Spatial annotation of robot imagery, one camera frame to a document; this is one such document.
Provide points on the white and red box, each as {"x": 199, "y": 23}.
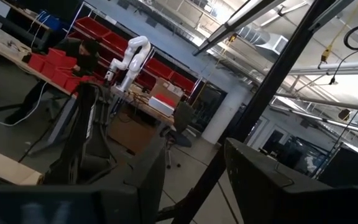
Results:
{"x": 160, "y": 107}

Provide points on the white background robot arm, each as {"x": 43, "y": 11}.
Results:
{"x": 134, "y": 62}

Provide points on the blue plastic bin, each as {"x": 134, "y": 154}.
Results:
{"x": 50, "y": 21}

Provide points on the black metal upright beam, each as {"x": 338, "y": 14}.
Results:
{"x": 264, "y": 93}

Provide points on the silver ventilation duct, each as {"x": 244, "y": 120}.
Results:
{"x": 269, "y": 43}

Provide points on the white ceiling pipe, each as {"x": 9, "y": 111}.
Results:
{"x": 337, "y": 68}

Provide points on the cardboard box with labels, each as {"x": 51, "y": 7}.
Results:
{"x": 166, "y": 88}

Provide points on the person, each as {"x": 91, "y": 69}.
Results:
{"x": 79, "y": 53}

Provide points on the white round column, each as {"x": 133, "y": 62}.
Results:
{"x": 225, "y": 115}

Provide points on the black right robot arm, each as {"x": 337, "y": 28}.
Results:
{"x": 85, "y": 140}

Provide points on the red plastic bin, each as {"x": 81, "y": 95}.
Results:
{"x": 113, "y": 42}
{"x": 59, "y": 57}
{"x": 158, "y": 68}
{"x": 36, "y": 62}
{"x": 92, "y": 27}
{"x": 73, "y": 84}
{"x": 182, "y": 81}
{"x": 61, "y": 77}

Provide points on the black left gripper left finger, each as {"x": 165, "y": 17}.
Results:
{"x": 141, "y": 193}

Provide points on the yellow hanging power connector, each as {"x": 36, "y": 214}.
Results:
{"x": 325, "y": 56}

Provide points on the large plain cardboard box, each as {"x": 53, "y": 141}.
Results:
{"x": 132, "y": 133}

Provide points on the dark office chair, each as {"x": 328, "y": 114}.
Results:
{"x": 182, "y": 116}

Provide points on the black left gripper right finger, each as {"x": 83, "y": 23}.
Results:
{"x": 275, "y": 199}

